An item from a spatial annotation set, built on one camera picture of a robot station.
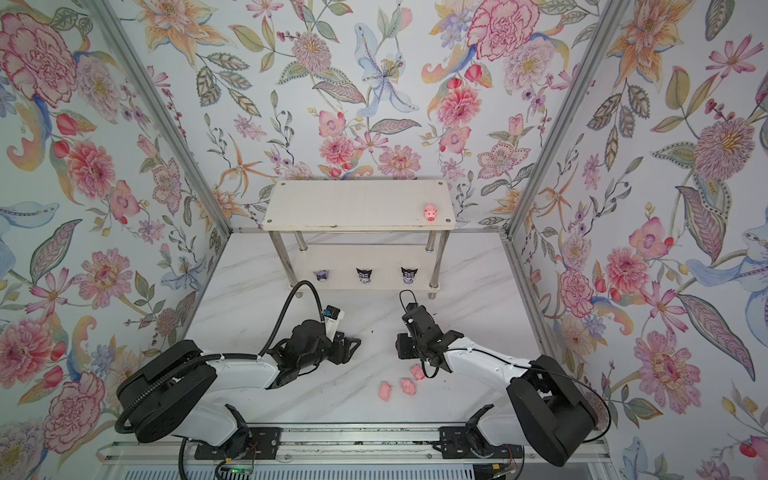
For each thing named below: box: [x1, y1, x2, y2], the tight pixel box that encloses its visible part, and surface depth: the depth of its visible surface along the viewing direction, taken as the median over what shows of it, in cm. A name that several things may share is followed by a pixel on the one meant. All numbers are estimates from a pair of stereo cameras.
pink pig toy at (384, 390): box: [379, 381, 392, 402], surface depth 83 cm
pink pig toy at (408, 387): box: [401, 379, 416, 396], surface depth 82 cm
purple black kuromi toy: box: [356, 268, 373, 285], surface depth 97 cm
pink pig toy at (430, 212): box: [424, 203, 438, 222], surface depth 76 cm
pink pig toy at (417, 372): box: [410, 364, 425, 381], surface depth 85 cm
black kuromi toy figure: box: [401, 267, 418, 284], surface depth 97 cm
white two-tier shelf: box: [261, 180, 457, 299], surface depth 97 cm
